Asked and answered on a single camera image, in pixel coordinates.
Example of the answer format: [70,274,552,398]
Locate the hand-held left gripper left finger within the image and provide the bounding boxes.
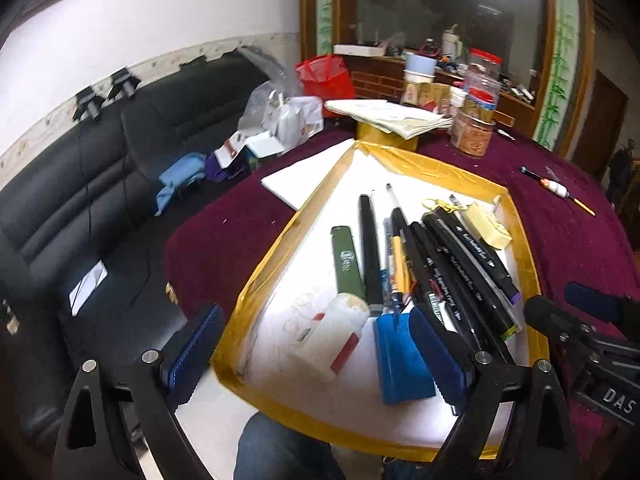
[52,304,224,480]

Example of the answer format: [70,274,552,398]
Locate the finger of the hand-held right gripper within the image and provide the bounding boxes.
[565,282,640,331]
[525,295,608,361]

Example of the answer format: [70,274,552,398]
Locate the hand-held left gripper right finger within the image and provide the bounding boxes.
[407,306,581,480]

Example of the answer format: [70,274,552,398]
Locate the blue battery pack red wire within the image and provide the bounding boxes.
[374,310,437,406]

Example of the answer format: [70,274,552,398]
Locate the black brush marker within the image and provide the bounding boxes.
[410,222,453,328]

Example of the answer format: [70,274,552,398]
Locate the group of black markers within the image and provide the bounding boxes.
[422,211,517,334]

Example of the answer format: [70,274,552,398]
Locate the yellow barrel pen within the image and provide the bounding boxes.
[389,234,408,311]

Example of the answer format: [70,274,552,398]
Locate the white glue stick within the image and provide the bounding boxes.
[299,291,372,382]

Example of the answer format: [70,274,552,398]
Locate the black pen white lettering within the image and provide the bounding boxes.
[435,207,525,306]

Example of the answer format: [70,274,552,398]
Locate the gold-edged shallow tray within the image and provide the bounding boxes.
[210,140,551,462]

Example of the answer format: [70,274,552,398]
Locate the orange white fishing float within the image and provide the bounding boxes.
[520,165,596,217]

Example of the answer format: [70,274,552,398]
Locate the person's jeans leg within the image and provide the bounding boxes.
[233,411,347,480]

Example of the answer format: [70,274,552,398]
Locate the blue cloth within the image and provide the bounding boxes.
[154,153,209,217]

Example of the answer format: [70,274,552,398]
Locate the wooden door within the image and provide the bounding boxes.
[584,70,631,181]

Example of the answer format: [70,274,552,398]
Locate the purple cloth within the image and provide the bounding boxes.
[204,151,252,184]

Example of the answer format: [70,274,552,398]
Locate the black leather sofa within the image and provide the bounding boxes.
[0,51,301,461]

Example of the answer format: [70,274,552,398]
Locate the jar with brown contents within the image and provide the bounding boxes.
[449,109,497,158]

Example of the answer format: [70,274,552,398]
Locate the red white card box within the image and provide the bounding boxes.
[215,131,249,169]

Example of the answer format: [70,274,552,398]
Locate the white paper sheet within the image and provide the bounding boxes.
[260,138,357,212]

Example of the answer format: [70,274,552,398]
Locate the small white box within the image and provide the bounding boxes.
[245,131,287,159]

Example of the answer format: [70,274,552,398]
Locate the small red-lid jar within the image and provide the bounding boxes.
[462,87,499,116]

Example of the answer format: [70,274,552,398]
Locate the stack of notebooks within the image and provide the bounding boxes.
[323,98,454,141]

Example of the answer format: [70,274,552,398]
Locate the wide bamboo painted panel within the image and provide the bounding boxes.
[531,0,585,152]

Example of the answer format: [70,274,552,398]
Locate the clear jar red lid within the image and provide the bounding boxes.
[467,48,502,86]

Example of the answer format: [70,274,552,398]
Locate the black mounted device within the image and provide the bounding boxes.
[106,71,141,102]
[72,86,105,122]

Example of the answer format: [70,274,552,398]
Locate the gold label jar pale lid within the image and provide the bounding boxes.
[401,52,451,108]

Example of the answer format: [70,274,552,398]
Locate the wooden sideboard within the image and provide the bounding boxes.
[345,54,538,133]

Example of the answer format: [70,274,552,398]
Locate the clear plastic bag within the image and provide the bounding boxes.
[236,44,303,131]

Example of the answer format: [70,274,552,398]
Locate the white thermos jug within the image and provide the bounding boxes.
[441,30,464,61]

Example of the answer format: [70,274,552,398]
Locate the red bag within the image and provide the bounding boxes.
[294,55,357,107]

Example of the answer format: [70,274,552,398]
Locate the flat white box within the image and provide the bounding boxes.
[333,43,387,59]

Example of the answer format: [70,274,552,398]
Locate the wooden framed glass partition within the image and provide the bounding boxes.
[299,0,596,161]

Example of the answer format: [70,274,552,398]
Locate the narrow bamboo painted panel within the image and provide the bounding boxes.
[315,0,335,54]

